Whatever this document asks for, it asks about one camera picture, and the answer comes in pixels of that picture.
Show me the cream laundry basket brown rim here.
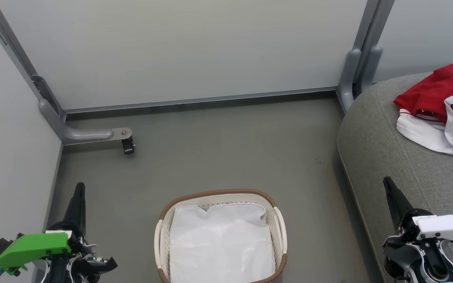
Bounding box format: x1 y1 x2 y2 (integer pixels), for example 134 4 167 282
154 189 289 283

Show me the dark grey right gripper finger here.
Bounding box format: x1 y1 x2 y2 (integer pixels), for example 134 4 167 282
383 176 414 231

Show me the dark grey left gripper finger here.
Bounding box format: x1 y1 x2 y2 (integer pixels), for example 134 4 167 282
63 182 87 237

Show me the grey partition bottom rail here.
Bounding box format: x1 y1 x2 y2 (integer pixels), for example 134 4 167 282
63 86 339 116

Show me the black caster wheel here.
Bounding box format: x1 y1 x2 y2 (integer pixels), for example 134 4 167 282
121 137 136 155

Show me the grey fabric sofa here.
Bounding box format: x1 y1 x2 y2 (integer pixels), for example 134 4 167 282
336 71 453 283

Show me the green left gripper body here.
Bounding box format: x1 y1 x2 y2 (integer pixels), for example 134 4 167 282
0 232 72 276

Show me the grey partition post bracket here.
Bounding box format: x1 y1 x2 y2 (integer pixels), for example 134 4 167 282
336 0 395 115

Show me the grey partition foot bracket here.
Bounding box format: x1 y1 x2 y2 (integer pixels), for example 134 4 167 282
39 98 133 146

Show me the grey partition upright frame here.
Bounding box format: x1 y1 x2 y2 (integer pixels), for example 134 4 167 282
0 0 68 123

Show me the white basket liner cloth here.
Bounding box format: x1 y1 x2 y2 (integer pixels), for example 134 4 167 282
169 202 276 283

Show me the red jersey with white sleeve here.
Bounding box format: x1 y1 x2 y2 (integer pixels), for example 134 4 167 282
393 62 453 155

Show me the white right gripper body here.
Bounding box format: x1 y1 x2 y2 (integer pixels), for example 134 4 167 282
398 208 453 241

